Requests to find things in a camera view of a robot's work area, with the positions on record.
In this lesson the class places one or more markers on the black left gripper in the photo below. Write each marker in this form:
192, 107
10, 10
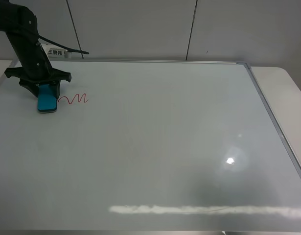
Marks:
36, 69

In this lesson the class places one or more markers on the blue whiteboard eraser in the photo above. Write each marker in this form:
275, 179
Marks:
47, 102

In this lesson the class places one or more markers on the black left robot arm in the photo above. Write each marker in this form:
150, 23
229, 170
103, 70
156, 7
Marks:
20, 27

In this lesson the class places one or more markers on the red marker squiggle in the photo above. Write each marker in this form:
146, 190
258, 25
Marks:
77, 98

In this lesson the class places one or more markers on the white left wrist camera label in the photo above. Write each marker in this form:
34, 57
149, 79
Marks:
53, 51

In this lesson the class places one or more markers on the white whiteboard with aluminium frame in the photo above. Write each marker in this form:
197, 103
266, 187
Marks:
158, 146

